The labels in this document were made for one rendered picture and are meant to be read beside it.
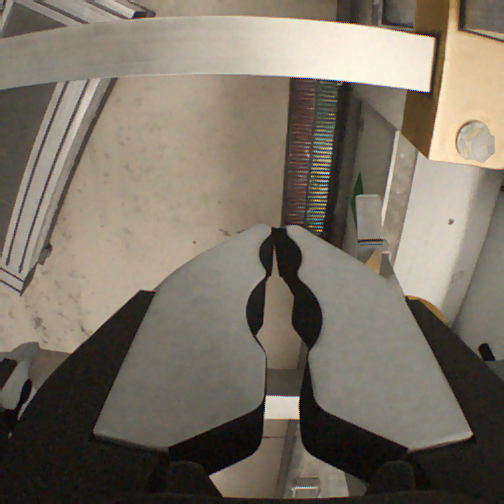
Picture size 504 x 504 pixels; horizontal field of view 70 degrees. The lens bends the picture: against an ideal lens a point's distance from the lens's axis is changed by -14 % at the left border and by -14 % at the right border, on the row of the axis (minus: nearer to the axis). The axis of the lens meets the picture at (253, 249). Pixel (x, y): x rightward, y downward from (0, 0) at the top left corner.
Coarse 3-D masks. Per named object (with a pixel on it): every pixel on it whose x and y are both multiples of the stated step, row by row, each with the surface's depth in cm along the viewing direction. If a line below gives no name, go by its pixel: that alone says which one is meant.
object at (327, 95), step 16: (320, 80) 33; (320, 96) 33; (336, 96) 33; (320, 112) 34; (320, 128) 35; (320, 144) 36; (320, 160) 36; (320, 176) 37; (320, 192) 38; (320, 208) 39; (320, 224) 40
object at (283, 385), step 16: (48, 352) 32; (64, 352) 32; (32, 368) 30; (48, 368) 30; (272, 368) 32; (496, 368) 31; (272, 384) 31; (288, 384) 31; (272, 400) 30; (288, 400) 30; (272, 416) 31; (288, 416) 31
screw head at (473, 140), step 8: (464, 128) 19; (472, 128) 18; (480, 128) 19; (464, 136) 19; (472, 136) 18; (480, 136) 18; (488, 136) 18; (464, 144) 19; (472, 144) 18; (480, 144) 18; (488, 144) 18; (464, 152) 19; (472, 152) 18; (480, 152) 18; (488, 152) 18; (480, 160) 19
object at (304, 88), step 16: (304, 80) 33; (304, 96) 33; (304, 112) 34; (304, 128) 35; (304, 144) 36; (304, 160) 36; (288, 176) 37; (304, 176) 37; (288, 192) 38; (304, 192) 38; (288, 208) 39; (304, 208) 39; (288, 224) 40
